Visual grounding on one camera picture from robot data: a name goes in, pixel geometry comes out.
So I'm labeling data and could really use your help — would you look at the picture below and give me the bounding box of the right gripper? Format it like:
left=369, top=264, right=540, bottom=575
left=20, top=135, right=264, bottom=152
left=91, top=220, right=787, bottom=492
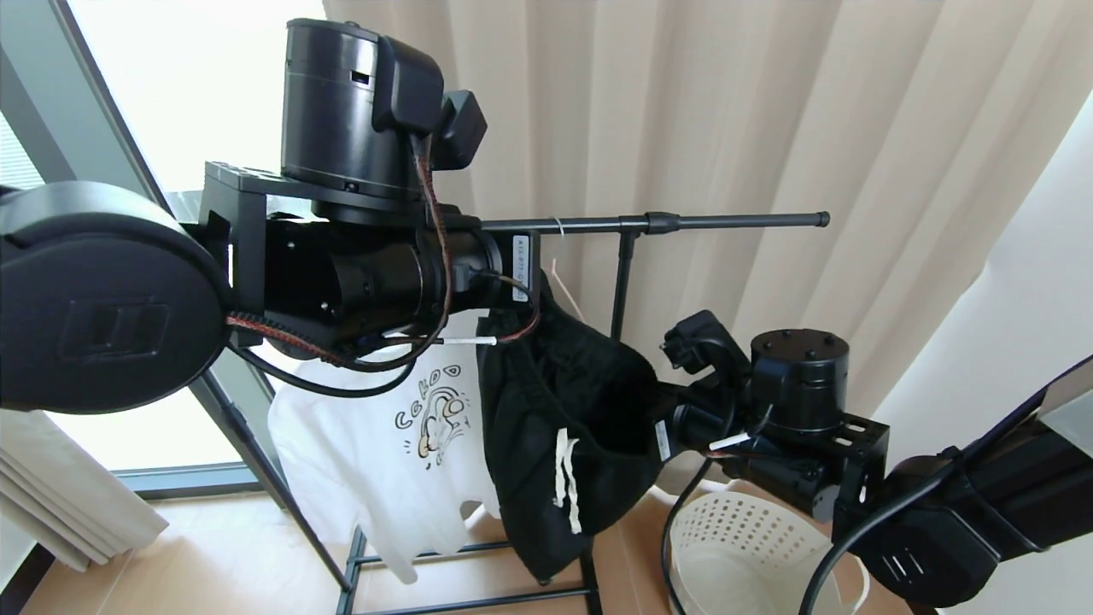
left=653, top=383, right=754, bottom=462

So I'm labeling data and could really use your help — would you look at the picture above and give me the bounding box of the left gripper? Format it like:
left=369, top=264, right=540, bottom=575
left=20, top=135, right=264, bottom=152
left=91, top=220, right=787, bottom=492
left=263, top=212, right=542, bottom=344

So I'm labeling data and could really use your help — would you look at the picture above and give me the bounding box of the black garment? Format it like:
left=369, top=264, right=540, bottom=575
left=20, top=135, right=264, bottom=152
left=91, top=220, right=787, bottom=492
left=476, top=290, right=684, bottom=584

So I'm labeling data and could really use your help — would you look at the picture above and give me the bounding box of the pink clothes hanger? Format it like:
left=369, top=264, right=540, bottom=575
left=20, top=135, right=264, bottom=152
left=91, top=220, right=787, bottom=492
left=551, top=259, right=588, bottom=324

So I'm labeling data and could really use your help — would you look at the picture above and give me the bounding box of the white printed t-shirt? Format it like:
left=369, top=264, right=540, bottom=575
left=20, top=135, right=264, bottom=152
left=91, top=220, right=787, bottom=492
left=267, top=312, right=505, bottom=586

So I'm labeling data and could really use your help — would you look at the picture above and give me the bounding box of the white laundry basket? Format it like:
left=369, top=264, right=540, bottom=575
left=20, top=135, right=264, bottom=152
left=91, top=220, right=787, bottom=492
left=669, top=491, right=872, bottom=615

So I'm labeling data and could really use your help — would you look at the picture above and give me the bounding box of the black clothes rack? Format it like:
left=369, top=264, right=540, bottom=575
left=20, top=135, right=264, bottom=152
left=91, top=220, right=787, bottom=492
left=190, top=211, right=831, bottom=615

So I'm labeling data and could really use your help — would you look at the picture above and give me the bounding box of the window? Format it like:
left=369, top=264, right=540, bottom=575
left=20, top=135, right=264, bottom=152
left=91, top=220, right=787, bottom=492
left=0, top=0, right=330, bottom=501

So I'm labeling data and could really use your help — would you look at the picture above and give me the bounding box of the beige curtain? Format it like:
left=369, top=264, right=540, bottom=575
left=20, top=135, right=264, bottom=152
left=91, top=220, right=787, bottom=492
left=0, top=410, right=169, bottom=571
left=323, top=0, right=1093, bottom=513

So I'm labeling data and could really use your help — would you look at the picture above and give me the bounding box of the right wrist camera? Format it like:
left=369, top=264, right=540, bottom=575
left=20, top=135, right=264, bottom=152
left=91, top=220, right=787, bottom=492
left=662, top=309, right=752, bottom=381

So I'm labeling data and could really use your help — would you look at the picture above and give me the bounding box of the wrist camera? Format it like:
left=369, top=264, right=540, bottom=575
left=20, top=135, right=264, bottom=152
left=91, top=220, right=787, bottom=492
left=431, top=90, right=488, bottom=172
left=662, top=309, right=752, bottom=381

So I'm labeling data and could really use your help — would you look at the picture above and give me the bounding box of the black cable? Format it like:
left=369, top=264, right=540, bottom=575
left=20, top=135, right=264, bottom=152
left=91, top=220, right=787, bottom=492
left=226, top=342, right=419, bottom=400
left=660, top=444, right=966, bottom=615

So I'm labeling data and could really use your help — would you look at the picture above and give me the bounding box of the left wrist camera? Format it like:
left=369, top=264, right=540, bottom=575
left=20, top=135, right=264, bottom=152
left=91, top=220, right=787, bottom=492
left=431, top=90, right=488, bottom=172

